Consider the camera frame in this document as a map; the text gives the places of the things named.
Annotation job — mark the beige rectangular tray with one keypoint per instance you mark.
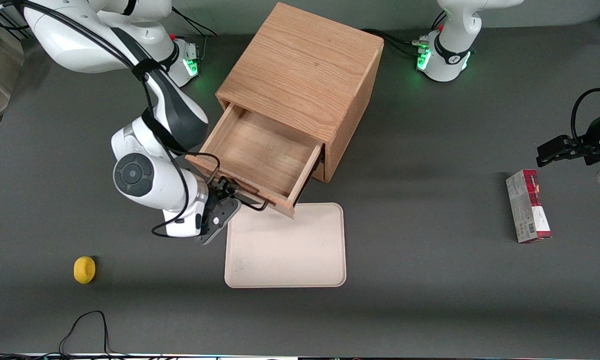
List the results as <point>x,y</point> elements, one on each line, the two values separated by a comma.
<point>285,250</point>

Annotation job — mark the wooden drawer with inside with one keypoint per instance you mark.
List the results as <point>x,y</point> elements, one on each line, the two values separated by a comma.
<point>265,150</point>

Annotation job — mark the grey and red carton box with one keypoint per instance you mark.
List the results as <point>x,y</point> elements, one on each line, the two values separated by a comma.
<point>527,210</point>

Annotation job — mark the wooden drawer cabinet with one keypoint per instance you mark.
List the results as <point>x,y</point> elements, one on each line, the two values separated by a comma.
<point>304,65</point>

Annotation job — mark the yellow lemon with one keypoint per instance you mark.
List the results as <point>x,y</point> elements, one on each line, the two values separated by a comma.
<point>84,270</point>

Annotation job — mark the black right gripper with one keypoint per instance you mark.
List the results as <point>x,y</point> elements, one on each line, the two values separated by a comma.
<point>223,191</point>

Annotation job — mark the aluminium frame rail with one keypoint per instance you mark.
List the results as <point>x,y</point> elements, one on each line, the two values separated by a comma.
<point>10,25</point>

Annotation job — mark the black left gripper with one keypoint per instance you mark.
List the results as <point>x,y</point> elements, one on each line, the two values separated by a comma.
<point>590,146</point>

